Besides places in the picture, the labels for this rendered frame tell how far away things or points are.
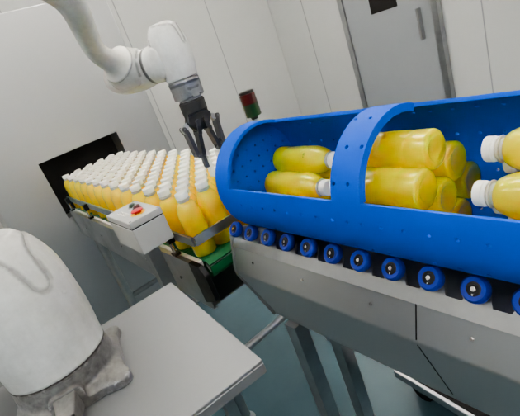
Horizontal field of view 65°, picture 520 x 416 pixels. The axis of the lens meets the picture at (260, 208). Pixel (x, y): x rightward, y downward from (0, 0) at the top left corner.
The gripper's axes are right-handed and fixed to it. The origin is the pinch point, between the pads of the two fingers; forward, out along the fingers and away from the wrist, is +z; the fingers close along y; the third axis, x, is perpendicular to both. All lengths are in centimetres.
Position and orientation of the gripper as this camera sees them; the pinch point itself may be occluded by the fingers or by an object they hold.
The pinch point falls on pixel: (215, 163)
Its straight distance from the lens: 126.6
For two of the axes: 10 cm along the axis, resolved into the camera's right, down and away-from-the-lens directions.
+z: 3.2, 8.8, 3.5
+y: 7.3, -4.7, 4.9
